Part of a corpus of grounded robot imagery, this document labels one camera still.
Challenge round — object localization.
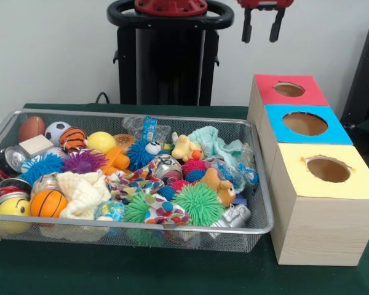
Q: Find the brown football toy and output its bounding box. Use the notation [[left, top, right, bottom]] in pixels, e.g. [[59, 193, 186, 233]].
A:
[[17, 116, 46, 144]]

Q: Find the plain yellow ball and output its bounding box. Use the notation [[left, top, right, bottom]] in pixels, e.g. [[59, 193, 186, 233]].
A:
[[87, 131, 117, 154]]

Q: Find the cream knitted cloth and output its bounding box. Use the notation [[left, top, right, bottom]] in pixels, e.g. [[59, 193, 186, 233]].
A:
[[57, 171, 112, 221]]

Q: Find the yellow smiley face ball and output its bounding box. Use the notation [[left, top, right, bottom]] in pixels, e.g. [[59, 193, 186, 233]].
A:
[[0, 198, 31, 234]]

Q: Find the yellow duck plush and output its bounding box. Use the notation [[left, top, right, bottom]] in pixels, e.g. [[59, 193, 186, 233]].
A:
[[171, 132, 204, 162]]

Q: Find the wire mesh bin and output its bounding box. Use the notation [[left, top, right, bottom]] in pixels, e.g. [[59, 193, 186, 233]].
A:
[[0, 109, 275, 253]]

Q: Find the wooden box with three holes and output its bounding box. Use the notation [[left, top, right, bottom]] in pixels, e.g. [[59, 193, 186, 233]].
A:
[[247, 73, 369, 267]]

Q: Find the orange basketball toy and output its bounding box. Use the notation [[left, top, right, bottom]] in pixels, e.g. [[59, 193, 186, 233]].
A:
[[30, 189, 68, 218]]

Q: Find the purple spiky ball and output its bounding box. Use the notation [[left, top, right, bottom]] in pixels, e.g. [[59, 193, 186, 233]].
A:
[[62, 149, 109, 175]]

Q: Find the large green spiky ball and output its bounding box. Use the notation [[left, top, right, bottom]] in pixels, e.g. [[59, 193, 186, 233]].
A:
[[172, 183, 226, 227]]

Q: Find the brown bear plush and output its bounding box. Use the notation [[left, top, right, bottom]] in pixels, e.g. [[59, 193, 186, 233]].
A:
[[199, 167, 237, 208]]

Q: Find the black upright panel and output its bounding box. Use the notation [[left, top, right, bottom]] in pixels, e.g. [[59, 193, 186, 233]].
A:
[[340, 20, 369, 125]]

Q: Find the orange striped tiger plush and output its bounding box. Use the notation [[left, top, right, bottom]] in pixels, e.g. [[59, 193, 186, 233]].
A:
[[59, 127, 89, 154]]

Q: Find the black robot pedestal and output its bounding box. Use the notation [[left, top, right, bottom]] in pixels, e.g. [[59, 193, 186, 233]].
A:
[[106, 0, 235, 107]]

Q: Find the black and white soccer ball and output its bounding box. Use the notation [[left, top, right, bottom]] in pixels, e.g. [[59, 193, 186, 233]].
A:
[[44, 121, 72, 147]]

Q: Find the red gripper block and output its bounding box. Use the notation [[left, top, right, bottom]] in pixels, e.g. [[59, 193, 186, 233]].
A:
[[236, 0, 295, 43]]

